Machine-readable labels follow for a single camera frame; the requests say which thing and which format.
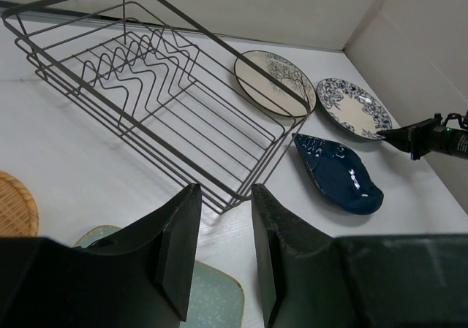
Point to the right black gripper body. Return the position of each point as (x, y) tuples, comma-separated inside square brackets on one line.
[(448, 137)]

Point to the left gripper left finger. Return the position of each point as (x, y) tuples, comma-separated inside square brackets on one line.
[(139, 276)]

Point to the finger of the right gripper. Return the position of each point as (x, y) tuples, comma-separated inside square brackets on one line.
[(400, 138)]

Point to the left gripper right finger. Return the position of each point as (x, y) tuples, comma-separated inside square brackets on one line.
[(310, 279)]

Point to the blue floral rimmed plate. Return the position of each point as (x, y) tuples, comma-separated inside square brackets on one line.
[(353, 109)]

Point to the dark blue leaf-shaped dish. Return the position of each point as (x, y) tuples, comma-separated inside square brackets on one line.
[(339, 174)]

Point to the cream plate with tree pattern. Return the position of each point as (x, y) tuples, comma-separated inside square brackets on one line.
[(290, 94)]

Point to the light green rectangular tray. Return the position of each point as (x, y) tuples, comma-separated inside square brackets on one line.
[(216, 299)]

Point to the grey wire dish rack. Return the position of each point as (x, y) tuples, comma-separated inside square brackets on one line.
[(160, 82)]

